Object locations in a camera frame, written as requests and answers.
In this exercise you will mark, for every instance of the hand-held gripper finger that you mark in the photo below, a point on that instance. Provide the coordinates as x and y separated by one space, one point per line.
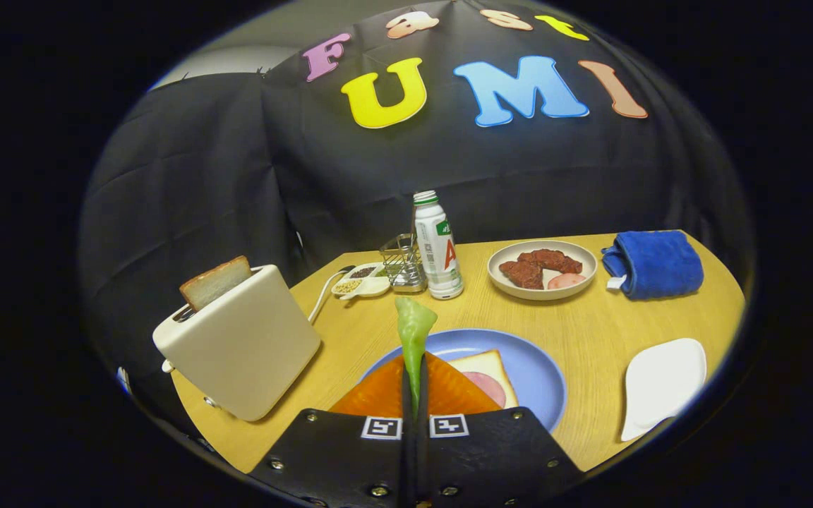
406 458
423 458

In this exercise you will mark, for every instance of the green lettuce leaf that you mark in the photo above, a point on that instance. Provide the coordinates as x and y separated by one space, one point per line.
413 331

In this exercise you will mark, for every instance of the toasted bread slice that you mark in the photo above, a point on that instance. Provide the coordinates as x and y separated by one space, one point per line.
212 283

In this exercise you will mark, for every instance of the pink ham slice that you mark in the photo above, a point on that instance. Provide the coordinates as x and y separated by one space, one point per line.
565 281
488 388

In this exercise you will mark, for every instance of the white bread slice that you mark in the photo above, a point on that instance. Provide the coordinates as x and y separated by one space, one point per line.
484 361

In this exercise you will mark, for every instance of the blue round plate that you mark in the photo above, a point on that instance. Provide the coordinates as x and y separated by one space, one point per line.
533 367

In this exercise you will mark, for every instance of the white divided condiment dish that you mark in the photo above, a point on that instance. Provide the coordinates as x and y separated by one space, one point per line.
371 286

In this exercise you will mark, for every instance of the cream toaster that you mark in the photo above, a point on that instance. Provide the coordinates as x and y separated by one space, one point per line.
244 353

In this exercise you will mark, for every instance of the white bottle with green cap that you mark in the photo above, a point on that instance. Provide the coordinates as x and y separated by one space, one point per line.
438 261

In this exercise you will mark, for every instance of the beige round plate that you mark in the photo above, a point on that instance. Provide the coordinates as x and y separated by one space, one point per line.
540 293

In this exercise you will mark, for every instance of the red meat piece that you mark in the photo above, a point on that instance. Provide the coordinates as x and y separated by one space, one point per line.
555 259
523 274

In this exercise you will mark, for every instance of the white square plate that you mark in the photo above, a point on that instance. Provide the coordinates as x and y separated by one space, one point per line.
660 384

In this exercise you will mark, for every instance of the blue folded towel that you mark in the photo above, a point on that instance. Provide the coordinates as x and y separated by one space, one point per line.
657 264

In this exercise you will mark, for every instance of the black backdrop cloth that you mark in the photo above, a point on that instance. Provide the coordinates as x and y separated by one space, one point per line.
237 176

